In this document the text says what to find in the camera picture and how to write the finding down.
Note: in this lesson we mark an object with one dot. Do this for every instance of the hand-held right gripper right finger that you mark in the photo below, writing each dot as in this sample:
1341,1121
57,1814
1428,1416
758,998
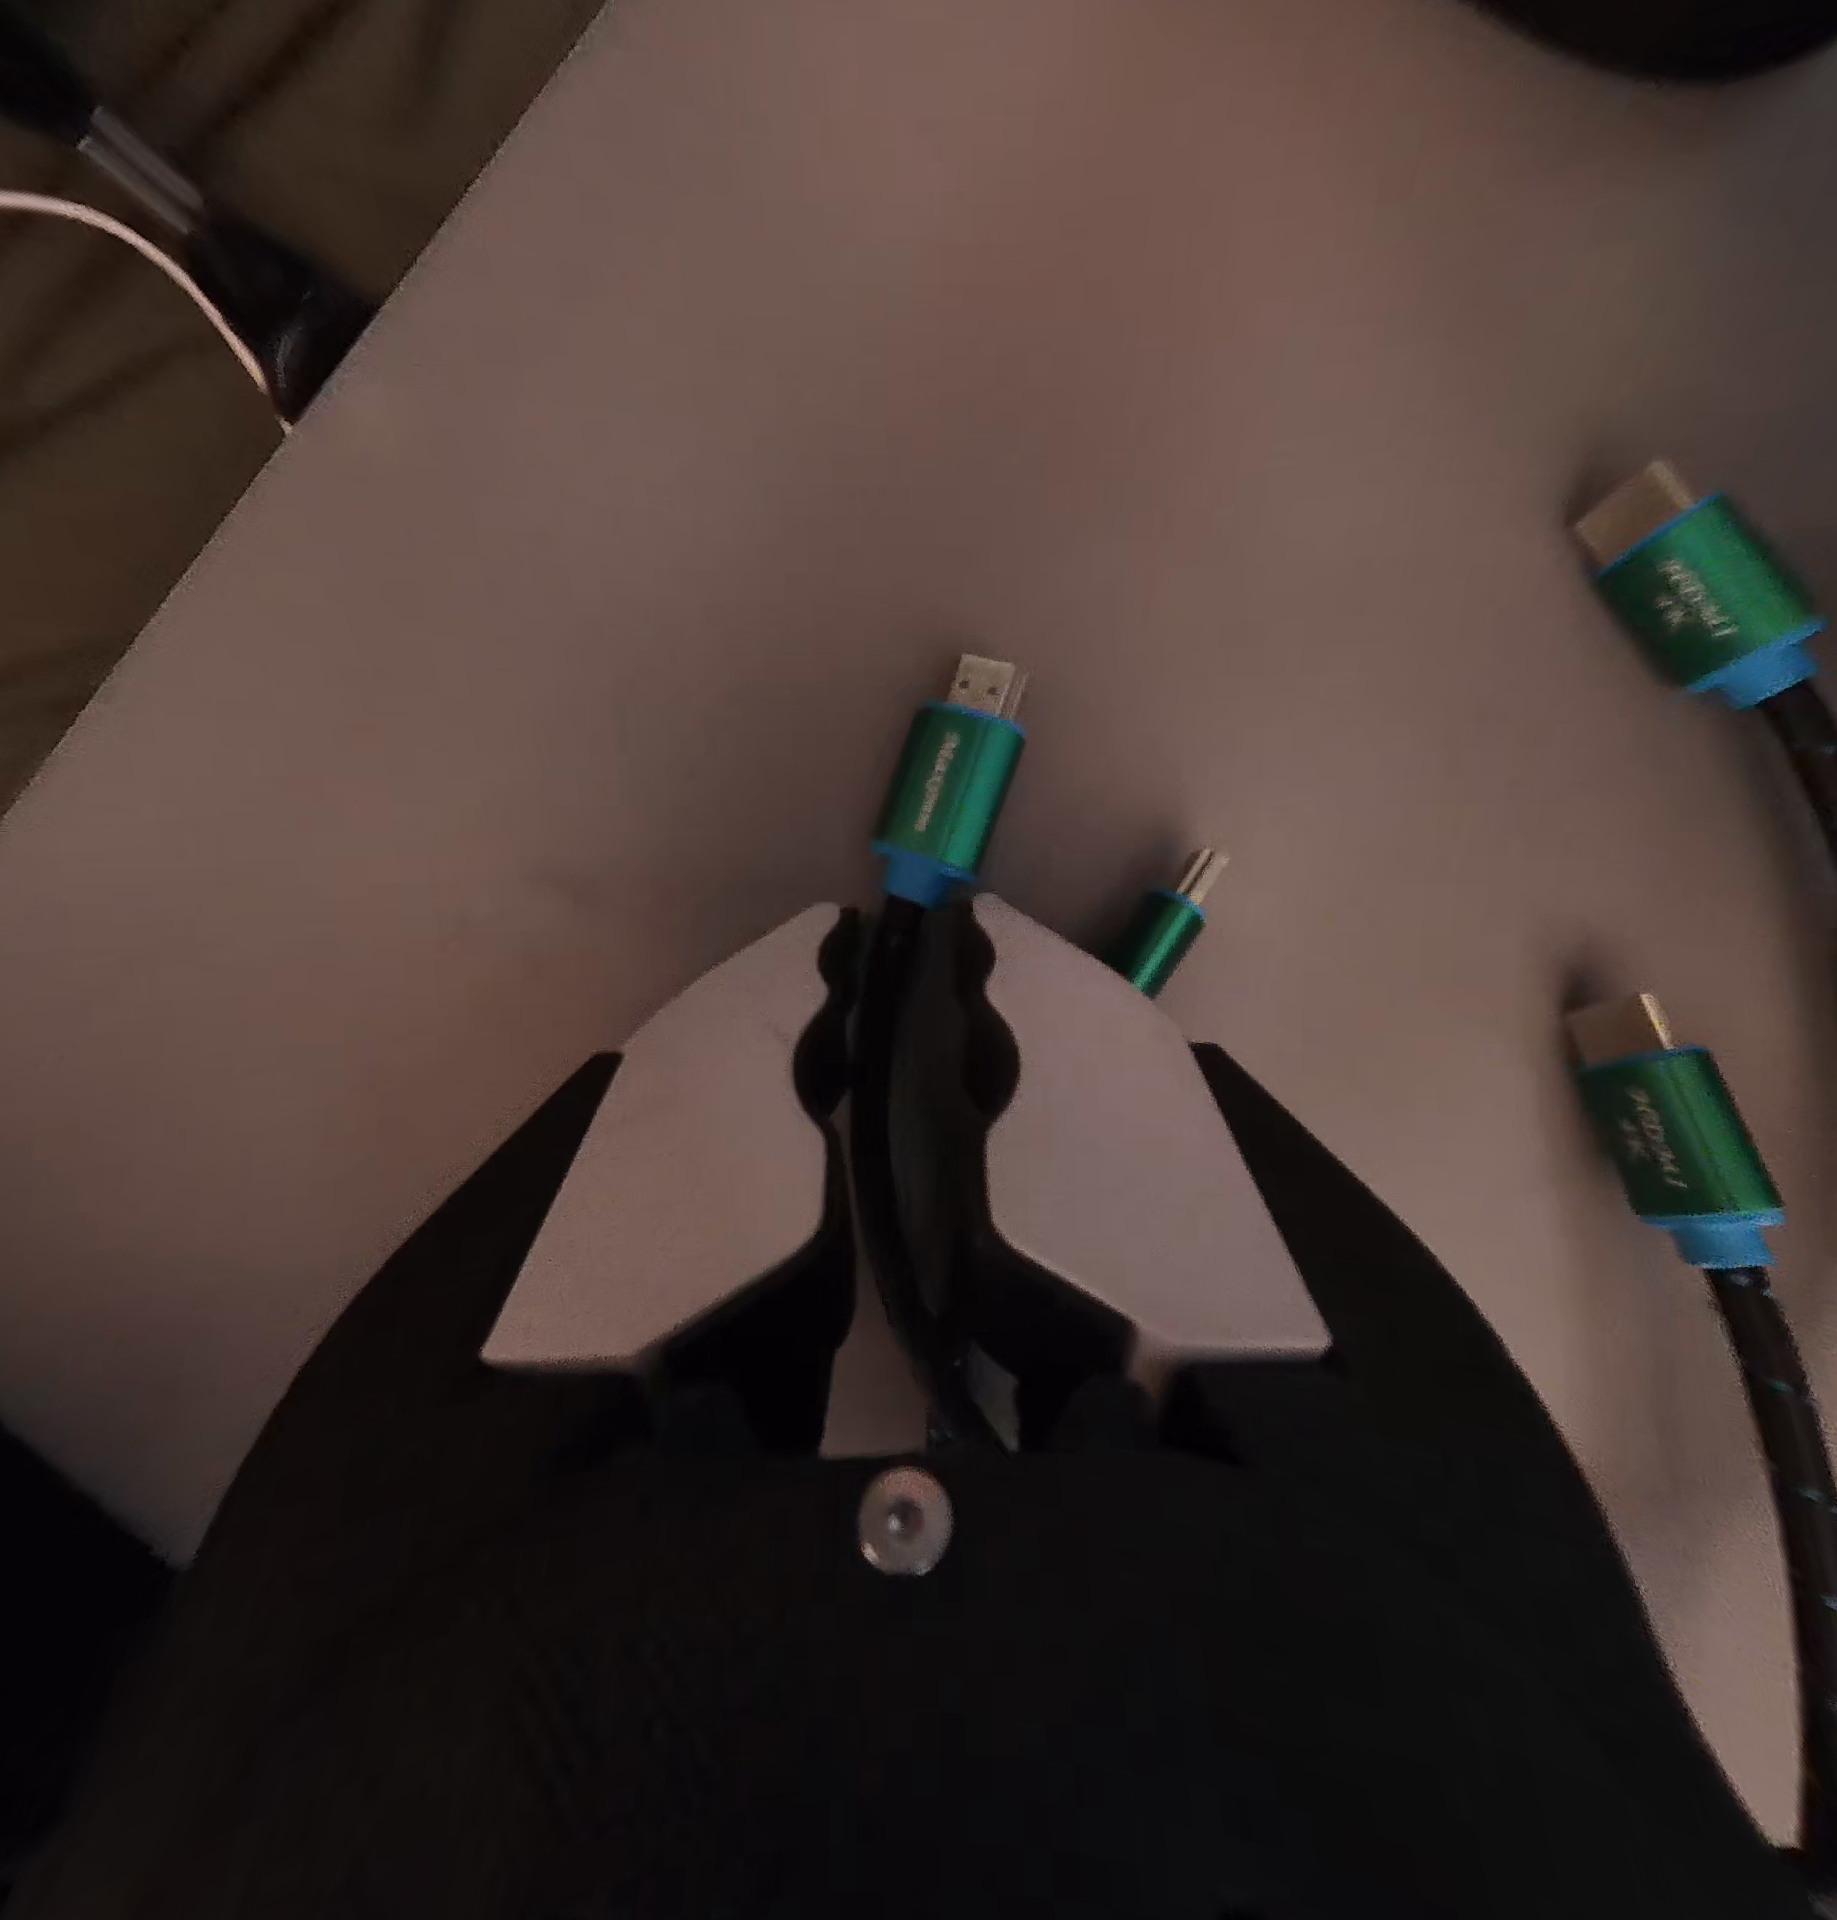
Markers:
1144,1201

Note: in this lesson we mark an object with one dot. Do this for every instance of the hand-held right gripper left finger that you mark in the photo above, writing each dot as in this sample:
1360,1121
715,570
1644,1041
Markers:
662,1185

